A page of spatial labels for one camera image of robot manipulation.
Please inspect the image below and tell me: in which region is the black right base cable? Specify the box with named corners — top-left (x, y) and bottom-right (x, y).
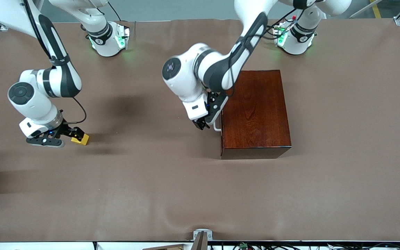
top-left (108, 1), bottom-right (123, 22)

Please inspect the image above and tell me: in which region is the brown table mat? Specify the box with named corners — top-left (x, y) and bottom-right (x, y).
top-left (0, 18), bottom-right (400, 243)

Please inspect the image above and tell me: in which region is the yellow wooden block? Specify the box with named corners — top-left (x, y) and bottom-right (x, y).
top-left (70, 133), bottom-right (90, 146)

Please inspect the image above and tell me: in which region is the light wooden board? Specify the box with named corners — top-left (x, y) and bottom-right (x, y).
top-left (142, 244), bottom-right (186, 250)

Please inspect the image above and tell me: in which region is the dark red wooden cabinet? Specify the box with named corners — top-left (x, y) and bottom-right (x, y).
top-left (220, 69), bottom-right (292, 160)

